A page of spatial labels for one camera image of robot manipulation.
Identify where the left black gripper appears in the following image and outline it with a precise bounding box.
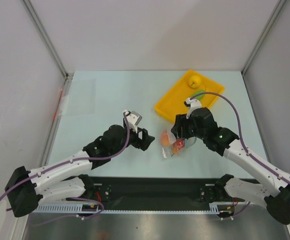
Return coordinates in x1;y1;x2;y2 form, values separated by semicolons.
110;123;154;156

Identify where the peach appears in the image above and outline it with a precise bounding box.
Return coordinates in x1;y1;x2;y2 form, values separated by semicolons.
160;130;172;147

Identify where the red pear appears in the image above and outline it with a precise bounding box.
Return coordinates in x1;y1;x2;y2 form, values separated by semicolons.
172;138;185;154

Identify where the clear zip top bag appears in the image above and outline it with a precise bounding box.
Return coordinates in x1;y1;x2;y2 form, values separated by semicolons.
159;127;197;159

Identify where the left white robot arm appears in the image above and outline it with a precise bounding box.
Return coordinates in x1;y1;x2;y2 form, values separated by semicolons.
5;125;155;218

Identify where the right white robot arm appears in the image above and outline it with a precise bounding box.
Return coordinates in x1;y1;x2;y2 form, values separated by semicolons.
171;107;290;225

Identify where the green leaf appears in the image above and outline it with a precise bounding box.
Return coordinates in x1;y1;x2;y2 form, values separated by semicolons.
190;89;205;101

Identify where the yellow plastic tray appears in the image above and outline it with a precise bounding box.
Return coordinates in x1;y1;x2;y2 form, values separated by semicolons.
154;70;225;124

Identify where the yellow apple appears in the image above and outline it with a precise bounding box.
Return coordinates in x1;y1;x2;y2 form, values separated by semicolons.
188;75;202;89

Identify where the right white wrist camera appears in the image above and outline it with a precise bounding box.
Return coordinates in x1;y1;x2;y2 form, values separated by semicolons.
184;98;202;119

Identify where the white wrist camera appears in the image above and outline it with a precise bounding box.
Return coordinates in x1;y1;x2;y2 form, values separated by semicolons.
184;98;202;119
123;110;142;133

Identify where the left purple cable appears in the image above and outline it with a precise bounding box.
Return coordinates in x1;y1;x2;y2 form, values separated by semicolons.
0;116;132;227

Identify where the purple cable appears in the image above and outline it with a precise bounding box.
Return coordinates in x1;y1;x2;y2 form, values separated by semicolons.
189;91;290;222
0;116;132;227

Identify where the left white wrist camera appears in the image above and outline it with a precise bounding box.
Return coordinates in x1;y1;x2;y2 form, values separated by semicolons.
123;110;142;133

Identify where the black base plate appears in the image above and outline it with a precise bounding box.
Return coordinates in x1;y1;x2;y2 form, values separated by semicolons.
80;176;243;212

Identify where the white cable duct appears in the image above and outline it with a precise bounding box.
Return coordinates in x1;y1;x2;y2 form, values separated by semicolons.
33;203;230;215

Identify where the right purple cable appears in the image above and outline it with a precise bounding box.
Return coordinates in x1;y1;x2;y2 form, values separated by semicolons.
189;91;290;222

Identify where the right aluminium corner post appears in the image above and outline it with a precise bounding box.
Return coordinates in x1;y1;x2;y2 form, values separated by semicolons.
241;0;288;77

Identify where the aluminium corner post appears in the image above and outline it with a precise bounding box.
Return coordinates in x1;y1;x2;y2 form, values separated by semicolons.
241;0;288;77
21;0;68;79

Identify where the left aluminium corner post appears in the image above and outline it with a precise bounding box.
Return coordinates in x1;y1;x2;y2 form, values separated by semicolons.
21;0;68;79

